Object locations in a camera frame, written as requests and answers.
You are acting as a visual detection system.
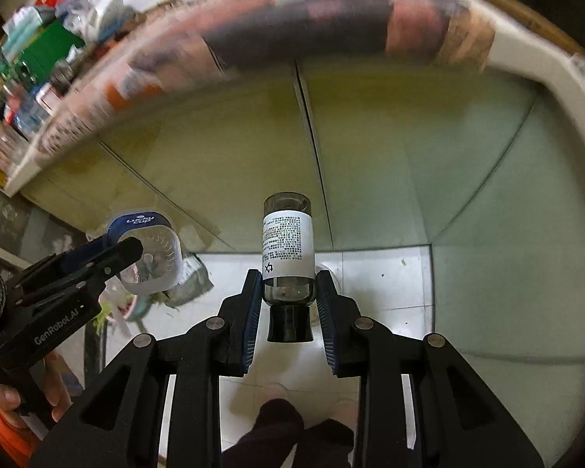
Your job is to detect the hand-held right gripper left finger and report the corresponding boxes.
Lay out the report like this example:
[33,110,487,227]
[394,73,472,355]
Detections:
[29,268,264,468]

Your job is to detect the green box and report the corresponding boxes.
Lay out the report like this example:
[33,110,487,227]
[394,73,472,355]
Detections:
[22,22,87,86]

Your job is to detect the printed tablecloth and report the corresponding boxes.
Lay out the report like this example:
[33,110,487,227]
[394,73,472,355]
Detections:
[34,0,498,157]

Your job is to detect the person's left forearm orange sleeve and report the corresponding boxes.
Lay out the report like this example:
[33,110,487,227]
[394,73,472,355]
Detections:
[0,407,42,468]

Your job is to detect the crumpled grey wrapper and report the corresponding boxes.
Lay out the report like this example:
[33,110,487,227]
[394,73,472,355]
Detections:
[167,252,214,307]

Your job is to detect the clear bottle with white label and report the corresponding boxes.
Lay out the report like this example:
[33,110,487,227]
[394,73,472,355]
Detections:
[261,192,317,343]

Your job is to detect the crumpled white plastic bag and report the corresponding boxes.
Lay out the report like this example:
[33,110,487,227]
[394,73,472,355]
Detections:
[88,0,138,42]

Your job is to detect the person's dark trouser legs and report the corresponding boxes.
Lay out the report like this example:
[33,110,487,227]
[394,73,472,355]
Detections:
[222,398,356,468]

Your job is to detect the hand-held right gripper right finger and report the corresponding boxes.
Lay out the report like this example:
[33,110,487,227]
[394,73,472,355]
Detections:
[314,269,544,468]

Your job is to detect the clear plastic cup blue label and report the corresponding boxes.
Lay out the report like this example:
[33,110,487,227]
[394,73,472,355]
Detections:
[106,211,183,296]

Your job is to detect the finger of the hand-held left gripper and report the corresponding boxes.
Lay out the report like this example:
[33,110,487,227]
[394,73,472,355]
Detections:
[10,237,144,309]
[19,234,112,281]

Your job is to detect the person's left hand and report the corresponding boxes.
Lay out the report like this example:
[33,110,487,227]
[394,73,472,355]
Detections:
[0,351,74,431]

